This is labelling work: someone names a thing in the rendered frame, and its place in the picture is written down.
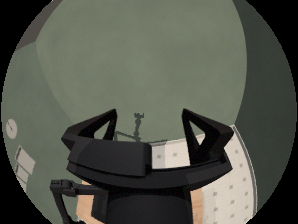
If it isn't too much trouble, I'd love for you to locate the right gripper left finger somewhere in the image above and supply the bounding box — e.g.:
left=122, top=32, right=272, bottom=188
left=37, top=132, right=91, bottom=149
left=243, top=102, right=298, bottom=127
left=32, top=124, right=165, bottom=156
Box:
left=65, top=108, right=117, bottom=140

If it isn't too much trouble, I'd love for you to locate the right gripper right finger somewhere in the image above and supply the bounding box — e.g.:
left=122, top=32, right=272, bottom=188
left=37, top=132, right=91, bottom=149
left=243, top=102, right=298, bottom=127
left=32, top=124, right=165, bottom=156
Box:
left=182, top=108, right=234, bottom=165

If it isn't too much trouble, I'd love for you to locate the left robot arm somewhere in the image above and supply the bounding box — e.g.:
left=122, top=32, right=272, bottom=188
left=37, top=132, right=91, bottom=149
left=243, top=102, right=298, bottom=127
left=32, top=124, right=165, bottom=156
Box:
left=49, top=180, right=108, bottom=224

